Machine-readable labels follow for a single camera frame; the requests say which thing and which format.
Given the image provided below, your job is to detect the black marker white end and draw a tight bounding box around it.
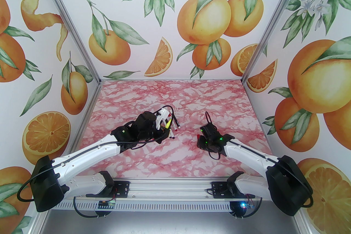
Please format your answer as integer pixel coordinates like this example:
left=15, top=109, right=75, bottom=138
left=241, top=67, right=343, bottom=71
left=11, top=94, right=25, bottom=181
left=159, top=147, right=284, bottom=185
left=168, top=108, right=181, bottom=128

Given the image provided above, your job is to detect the right base black cable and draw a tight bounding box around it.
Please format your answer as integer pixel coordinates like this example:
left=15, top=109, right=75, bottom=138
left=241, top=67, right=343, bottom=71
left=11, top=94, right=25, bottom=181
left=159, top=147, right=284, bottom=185
left=230, top=199, right=260, bottom=219

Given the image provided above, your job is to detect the slotted grey cable duct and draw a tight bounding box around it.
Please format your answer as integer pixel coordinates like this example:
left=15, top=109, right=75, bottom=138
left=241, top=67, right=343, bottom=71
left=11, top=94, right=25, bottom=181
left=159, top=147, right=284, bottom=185
left=51, top=201, right=233, bottom=211

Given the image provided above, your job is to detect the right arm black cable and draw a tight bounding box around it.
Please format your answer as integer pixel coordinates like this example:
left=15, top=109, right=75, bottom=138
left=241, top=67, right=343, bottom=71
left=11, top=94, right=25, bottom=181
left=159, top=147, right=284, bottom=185
left=205, top=111, right=313, bottom=207

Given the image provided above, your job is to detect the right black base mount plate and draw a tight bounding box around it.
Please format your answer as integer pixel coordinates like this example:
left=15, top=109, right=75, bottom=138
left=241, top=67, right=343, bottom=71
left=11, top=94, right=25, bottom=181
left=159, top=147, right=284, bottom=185
left=212, top=181, right=248, bottom=199

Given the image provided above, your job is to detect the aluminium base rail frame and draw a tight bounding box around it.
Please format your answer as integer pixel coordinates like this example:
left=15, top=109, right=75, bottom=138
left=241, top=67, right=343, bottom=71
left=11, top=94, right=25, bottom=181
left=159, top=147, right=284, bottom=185
left=41, top=162, right=301, bottom=213

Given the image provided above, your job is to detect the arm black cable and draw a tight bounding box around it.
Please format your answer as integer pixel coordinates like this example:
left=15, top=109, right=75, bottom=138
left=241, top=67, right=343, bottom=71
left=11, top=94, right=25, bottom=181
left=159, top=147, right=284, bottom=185
left=205, top=111, right=313, bottom=207
left=17, top=105, right=177, bottom=203

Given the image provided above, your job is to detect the aluminium frame post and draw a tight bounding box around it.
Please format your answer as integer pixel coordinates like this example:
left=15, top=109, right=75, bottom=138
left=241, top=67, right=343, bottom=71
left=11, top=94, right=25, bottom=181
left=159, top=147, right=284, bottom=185
left=29, top=0, right=102, bottom=85
left=241, top=0, right=321, bottom=84

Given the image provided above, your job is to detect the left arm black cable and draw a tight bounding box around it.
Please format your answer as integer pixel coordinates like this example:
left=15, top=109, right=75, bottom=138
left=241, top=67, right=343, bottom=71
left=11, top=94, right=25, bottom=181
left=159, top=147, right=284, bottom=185
left=17, top=105, right=177, bottom=203

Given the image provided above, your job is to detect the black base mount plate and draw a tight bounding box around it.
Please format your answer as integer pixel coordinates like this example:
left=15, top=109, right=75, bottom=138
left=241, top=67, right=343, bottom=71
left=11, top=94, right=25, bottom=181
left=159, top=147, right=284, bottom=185
left=86, top=181, right=130, bottom=198
left=212, top=181, right=248, bottom=199

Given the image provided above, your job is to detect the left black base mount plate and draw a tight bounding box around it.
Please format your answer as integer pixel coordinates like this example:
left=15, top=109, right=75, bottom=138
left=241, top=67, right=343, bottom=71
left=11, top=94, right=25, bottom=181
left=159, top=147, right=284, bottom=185
left=86, top=181, right=130, bottom=198

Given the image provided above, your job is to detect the base black cable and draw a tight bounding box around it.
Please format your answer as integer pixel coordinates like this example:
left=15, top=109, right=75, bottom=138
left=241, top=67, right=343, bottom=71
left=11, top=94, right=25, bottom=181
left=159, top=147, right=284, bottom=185
left=230, top=199, right=260, bottom=219
left=73, top=194, right=115, bottom=219

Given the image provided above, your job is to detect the left base black cable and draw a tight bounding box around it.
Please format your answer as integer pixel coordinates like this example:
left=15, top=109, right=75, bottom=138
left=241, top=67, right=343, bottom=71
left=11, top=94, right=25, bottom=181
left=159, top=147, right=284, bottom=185
left=73, top=194, right=115, bottom=219

